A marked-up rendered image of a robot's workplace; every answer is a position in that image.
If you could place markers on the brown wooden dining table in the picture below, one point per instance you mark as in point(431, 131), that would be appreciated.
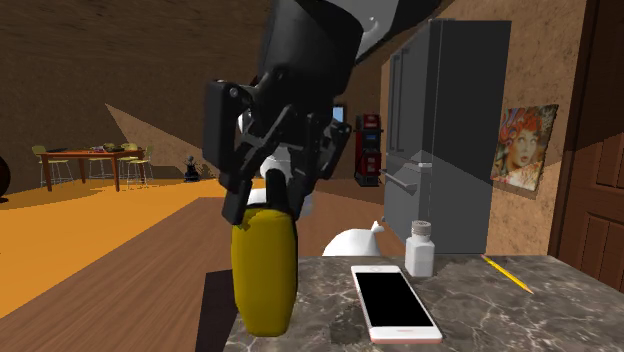
point(83, 156)

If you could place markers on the brown wooden door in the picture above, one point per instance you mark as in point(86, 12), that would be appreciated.
point(597, 170)

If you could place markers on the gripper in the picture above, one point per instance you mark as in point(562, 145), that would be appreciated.
point(307, 48)

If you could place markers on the white and pink smartphone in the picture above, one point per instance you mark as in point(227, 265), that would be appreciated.
point(392, 298)

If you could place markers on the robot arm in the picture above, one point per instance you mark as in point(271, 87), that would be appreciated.
point(378, 29)

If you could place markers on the white salt shaker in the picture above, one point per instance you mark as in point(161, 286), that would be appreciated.
point(419, 253)

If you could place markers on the grey refrigerator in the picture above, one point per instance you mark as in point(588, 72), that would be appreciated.
point(453, 146)

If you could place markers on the yellow pencil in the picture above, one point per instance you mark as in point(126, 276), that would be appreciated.
point(507, 274)

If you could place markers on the small black floor figure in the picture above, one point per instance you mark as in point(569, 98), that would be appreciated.
point(191, 170)

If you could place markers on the yellow-green chair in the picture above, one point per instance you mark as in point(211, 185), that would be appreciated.
point(48, 166)
point(141, 168)

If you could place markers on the colourful face wall picture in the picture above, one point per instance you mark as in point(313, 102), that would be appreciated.
point(524, 146)

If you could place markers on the yellow vase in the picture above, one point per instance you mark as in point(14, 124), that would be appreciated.
point(264, 273)

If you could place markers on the red wall telephone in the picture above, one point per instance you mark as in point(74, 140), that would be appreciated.
point(368, 151)

